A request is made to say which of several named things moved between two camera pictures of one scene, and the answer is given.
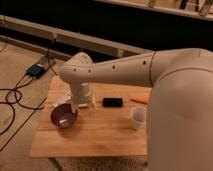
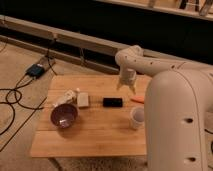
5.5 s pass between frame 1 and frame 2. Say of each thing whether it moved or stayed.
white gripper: moved
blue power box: stayed
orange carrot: stayed
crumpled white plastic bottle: stayed
